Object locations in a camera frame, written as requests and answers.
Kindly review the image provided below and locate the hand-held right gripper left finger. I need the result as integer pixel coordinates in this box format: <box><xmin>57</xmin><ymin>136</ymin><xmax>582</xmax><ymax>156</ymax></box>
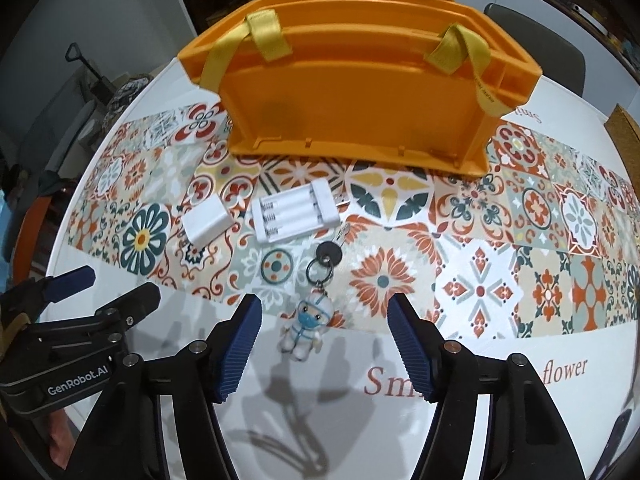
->
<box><xmin>75</xmin><ymin>294</ymin><xmax>263</xmax><ymax>480</ymax></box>

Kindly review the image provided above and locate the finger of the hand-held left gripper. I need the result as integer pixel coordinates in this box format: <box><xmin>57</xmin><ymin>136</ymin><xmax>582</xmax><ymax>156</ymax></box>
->
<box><xmin>90</xmin><ymin>282</ymin><xmax>162</xmax><ymax>334</ymax></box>
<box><xmin>42</xmin><ymin>266</ymin><xmax>97</xmax><ymax>304</ymax></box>

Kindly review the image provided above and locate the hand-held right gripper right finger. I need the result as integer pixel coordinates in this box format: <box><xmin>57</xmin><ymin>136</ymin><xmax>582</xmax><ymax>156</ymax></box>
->
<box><xmin>389</xmin><ymin>292</ymin><xmax>586</xmax><ymax>480</ymax></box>

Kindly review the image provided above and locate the masked figurine keychain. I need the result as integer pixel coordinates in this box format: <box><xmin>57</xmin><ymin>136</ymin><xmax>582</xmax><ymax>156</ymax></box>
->
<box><xmin>277</xmin><ymin>222</ymin><xmax>346</xmax><ymax>363</ymax></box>

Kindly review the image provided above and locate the orange crate with yellow straps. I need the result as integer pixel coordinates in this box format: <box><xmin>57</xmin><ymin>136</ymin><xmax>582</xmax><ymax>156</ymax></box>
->
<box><xmin>179</xmin><ymin>0</ymin><xmax>543</xmax><ymax>177</ymax></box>

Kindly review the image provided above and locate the person's left forearm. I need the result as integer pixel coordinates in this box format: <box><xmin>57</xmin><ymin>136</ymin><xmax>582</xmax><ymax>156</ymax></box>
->
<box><xmin>46</xmin><ymin>407</ymin><xmax>77</xmax><ymax>463</ymax></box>

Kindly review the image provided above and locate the orange chair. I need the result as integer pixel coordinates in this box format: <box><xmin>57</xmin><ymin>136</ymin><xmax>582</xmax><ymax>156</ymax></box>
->
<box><xmin>15</xmin><ymin>194</ymin><xmax>52</xmax><ymax>281</ymax></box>

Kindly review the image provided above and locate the patterned tile table runner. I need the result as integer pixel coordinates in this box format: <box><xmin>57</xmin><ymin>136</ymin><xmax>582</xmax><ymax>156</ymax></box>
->
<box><xmin>65</xmin><ymin>97</ymin><xmax>640</xmax><ymax>341</ymax></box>

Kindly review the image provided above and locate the white plug adapter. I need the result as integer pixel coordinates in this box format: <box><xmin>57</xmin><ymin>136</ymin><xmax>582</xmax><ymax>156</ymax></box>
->
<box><xmin>182</xmin><ymin>196</ymin><xmax>236</xmax><ymax>245</ymax></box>

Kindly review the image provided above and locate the grey sofa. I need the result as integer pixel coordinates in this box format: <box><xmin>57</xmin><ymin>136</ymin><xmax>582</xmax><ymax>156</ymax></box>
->
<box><xmin>0</xmin><ymin>72</ymin><xmax>101</xmax><ymax>193</ymax></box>

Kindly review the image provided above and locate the white battery charger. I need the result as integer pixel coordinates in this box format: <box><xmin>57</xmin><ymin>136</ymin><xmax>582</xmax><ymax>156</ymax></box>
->
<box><xmin>251</xmin><ymin>178</ymin><xmax>348</xmax><ymax>246</ymax></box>

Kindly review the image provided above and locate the camouflage bag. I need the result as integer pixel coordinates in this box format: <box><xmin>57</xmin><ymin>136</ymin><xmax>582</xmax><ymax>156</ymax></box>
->
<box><xmin>102</xmin><ymin>75</ymin><xmax>152</xmax><ymax>132</ymax></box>

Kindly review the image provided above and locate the grey chair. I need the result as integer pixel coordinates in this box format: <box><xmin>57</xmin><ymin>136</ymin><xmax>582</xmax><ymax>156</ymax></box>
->
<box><xmin>484</xmin><ymin>2</ymin><xmax>586</xmax><ymax>97</ymax></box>

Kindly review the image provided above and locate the black handled shovel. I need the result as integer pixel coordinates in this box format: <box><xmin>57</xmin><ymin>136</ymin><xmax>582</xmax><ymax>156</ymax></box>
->
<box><xmin>65</xmin><ymin>42</ymin><xmax>115</xmax><ymax>102</ymax></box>

